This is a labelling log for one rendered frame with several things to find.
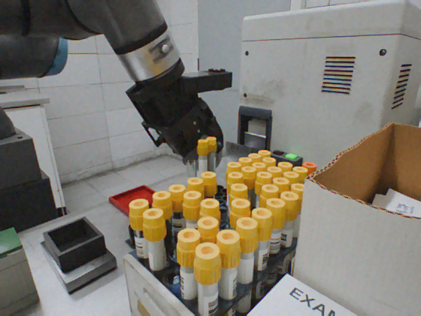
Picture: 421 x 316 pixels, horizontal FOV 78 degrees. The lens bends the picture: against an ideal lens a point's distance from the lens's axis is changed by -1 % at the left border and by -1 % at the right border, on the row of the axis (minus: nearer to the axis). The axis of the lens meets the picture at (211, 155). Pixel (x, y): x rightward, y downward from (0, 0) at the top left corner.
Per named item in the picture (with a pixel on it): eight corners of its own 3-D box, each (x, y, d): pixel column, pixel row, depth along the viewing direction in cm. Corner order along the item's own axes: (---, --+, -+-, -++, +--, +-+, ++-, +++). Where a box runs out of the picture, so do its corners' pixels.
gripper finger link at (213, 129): (204, 150, 47) (183, 110, 42) (210, 143, 48) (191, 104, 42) (223, 156, 44) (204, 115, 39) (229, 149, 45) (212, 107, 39)
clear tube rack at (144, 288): (258, 223, 38) (261, 178, 36) (327, 257, 32) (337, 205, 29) (130, 314, 25) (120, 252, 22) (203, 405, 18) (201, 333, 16)
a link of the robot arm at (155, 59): (146, 27, 38) (183, 22, 32) (161, 56, 41) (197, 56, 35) (105, 55, 35) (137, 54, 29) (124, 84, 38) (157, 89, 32)
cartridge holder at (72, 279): (86, 232, 36) (81, 210, 35) (117, 266, 30) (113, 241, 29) (42, 251, 33) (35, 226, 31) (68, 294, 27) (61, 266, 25)
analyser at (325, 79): (295, 136, 80) (307, 27, 70) (401, 159, 62) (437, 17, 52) (228, 163, 60) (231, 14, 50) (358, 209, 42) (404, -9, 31)
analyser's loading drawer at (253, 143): (277, 139, 71) (279, 120, 69) (300, 144, 66) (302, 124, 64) (225, 159, 57) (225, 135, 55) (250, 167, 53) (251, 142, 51)
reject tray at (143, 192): (144, 188, 49) (143, 183, 48) (166, 201, 44) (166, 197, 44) (109, 201, 44) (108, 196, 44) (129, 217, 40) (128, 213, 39)
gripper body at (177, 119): (157, 150, 45) (116, 88, 37) (190, 117, 48) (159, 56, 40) (187, 162, 39) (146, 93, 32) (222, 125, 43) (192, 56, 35)
